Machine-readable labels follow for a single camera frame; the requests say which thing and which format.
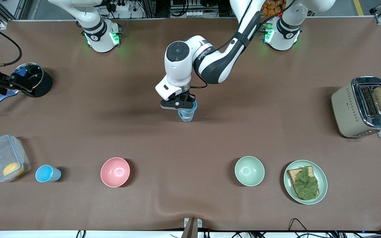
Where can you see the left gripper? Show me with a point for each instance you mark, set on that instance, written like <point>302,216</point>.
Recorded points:
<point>189,97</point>

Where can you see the blue plastic cup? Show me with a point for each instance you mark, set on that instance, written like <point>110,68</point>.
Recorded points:
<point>187,113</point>
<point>45,173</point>
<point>186,120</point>

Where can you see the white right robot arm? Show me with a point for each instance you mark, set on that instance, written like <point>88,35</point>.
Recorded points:
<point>98,36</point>

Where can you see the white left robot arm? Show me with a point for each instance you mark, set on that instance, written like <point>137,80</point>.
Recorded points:
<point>217,66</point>

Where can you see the glass lid with blue knob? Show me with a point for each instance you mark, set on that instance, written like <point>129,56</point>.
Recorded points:
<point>33,71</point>

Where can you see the orange round food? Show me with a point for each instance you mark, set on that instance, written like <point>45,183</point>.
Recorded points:
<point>13,169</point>

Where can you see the white power strip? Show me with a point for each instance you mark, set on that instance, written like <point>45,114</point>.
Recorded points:
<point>121,6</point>
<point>195,14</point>

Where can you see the pale green bowl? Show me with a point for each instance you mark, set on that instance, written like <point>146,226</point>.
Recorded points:
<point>249,171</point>

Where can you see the pink bowl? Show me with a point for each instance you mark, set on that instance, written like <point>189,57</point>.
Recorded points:
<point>115,172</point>

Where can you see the bag of orange buns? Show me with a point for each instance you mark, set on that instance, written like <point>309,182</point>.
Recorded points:
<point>270,8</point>

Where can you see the toast slice under lettuce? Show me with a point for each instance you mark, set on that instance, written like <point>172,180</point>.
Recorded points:
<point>292,173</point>

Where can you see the green lettuce leaf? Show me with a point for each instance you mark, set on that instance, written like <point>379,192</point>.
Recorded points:
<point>306,186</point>

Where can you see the pale green plate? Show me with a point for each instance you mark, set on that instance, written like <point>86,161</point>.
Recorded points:
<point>322,181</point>

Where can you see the beige and chrome toaster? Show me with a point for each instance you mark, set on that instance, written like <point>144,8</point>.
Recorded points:
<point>349,109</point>

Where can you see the metal table clamp bracket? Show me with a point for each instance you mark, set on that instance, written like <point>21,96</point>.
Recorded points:
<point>192,228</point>

